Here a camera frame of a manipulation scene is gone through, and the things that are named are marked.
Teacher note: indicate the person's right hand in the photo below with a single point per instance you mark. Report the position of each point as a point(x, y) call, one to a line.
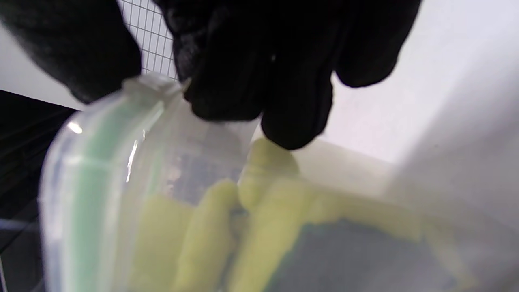
point(263, 61)

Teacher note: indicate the white mobile whiteboard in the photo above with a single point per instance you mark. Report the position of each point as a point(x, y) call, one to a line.
point(152, 44)

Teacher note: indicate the clear plastic container lid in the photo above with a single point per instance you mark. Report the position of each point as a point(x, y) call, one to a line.
point(101, 182)

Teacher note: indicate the clear plastic airtight container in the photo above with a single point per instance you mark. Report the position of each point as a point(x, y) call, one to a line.
point(365, 178)

